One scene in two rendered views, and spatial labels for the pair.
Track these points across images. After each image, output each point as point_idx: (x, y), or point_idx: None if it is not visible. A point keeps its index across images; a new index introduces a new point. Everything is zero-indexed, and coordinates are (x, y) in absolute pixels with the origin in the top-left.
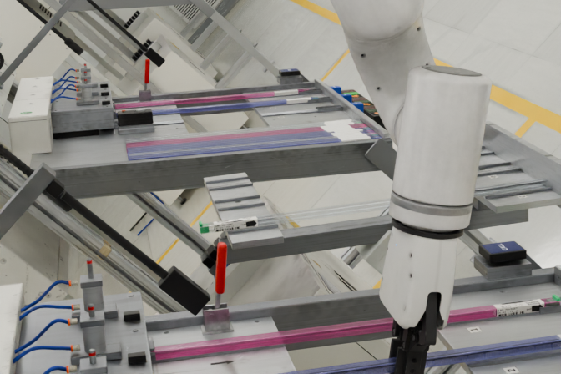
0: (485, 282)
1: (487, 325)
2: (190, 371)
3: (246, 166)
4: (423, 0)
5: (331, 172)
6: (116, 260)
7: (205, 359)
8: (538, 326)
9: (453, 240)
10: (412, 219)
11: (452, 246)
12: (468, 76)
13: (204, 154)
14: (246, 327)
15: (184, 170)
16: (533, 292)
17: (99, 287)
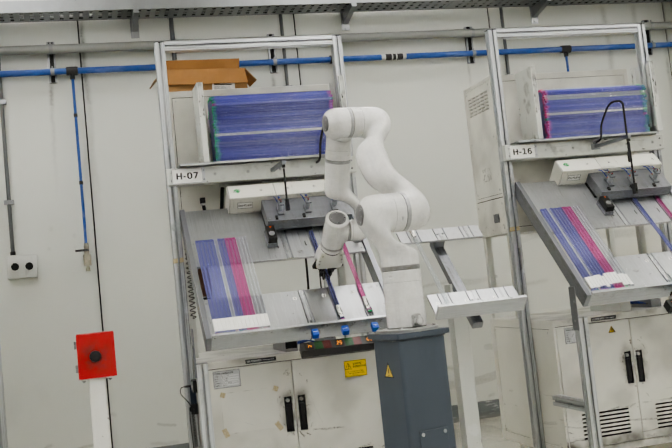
0: None
1: (355, 295)
2: None
3: (553, 249)
4: (335, 196)
5: (569, 283)
6: (511, 236)
7: None
8: (354, 306)
9: (322, 252)
10: None
11: (320, 252)
12: (329, 220)
13: (554, 231)
14: (356, 245)
15: (541, 229)
16: (383, 310)
17: (333, 201)
